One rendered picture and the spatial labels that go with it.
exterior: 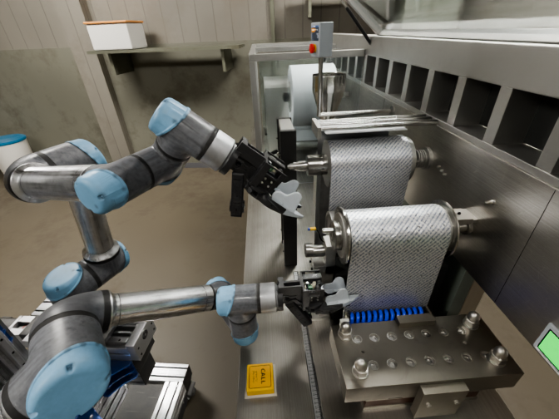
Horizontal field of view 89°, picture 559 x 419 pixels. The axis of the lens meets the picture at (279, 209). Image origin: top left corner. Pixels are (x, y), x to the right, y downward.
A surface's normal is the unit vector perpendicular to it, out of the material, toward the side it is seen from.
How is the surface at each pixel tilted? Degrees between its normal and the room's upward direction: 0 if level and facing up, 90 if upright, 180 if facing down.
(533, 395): 0
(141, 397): 0
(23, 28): 90
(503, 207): 90
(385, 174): 92
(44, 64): 90
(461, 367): 0
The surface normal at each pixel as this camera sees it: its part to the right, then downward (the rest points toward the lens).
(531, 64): -1.00, 0.07
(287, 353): -0.04, -0.84
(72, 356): 0.31, -0.89
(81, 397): 0.68, 0.31
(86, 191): -0.44, 0.50
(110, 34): -0.07, 0.54
